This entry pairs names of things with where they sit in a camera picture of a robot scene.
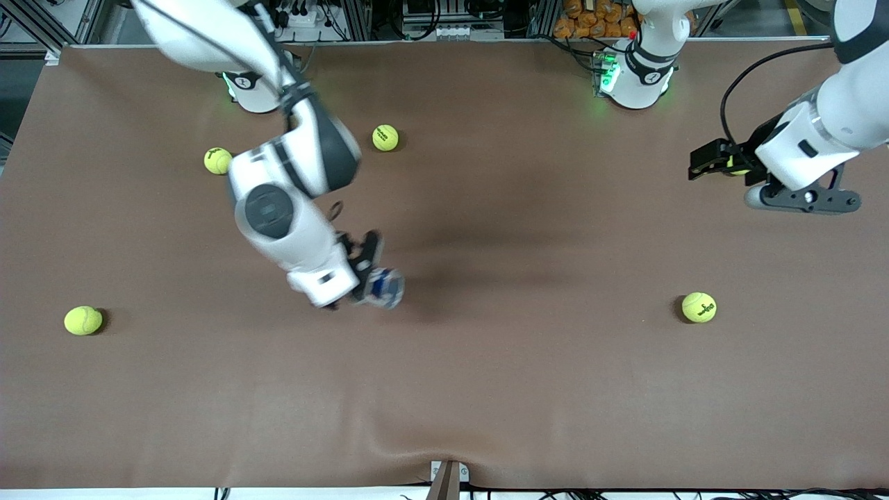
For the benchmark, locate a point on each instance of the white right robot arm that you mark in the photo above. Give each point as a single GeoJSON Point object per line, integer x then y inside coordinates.
{"type": "Point", "coordinates": [298, 167]}

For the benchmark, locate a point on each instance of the yellow-green tennis ball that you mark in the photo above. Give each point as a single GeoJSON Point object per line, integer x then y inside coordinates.
{"type": "Point", "coordinates": [699, 307]}
{"type": "Point", "coordinates": [216, 161]}
{"type": "Point", "coordinates": [385, 137]}
{"type": "Point", "coordinates": [738, 167]}
{"type": "Point", "coordinates": [83, 321]}

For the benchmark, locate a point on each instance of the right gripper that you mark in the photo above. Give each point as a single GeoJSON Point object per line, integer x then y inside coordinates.
{"type": "Point", "coordinates": [364, 255]}

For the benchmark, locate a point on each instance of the aluminium frame post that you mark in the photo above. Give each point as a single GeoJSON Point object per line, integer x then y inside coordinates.
{"type": "Point", "coordinates": [542, 17]}
{"type": "Point", "coordinates": [358, 19]}

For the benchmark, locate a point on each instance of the white power strip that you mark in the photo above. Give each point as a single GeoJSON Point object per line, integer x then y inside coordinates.
{"type": "Point", "coordinates": [309, 17]}

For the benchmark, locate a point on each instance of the orange lumpy objects pile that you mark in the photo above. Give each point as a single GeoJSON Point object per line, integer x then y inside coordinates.
{"type": "Point", "coordinates": [594, 19]}

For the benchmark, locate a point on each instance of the aluminium frame beam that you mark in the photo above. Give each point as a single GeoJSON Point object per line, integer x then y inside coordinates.
{"type": "Point", "coordinates": [42, 28]}

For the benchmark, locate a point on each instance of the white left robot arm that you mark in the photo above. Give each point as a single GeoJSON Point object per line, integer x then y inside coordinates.
{"type": "Point", "coordinates": [639, 80]}

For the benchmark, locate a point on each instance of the white electronics box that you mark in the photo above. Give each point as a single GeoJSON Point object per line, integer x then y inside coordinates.
{"type": "Point", "coordinates": [451, 30]}

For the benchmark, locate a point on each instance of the white blue tennis ball can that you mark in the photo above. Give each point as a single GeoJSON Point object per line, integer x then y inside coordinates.
{"type": "Point", "coordinates": [387, 288]}

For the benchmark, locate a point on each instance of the brown table mat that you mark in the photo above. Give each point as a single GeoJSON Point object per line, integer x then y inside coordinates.
{"type": "Point", "coordinates": [486, 389]}

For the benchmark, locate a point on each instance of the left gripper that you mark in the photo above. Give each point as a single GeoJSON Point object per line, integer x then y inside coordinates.
{"type": "Point", "coordinates": [752, 144]}

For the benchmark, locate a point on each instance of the grey pole with metal bracket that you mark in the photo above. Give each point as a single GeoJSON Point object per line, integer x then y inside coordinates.
{"type": "Point", "coordinates": [444, 482]}

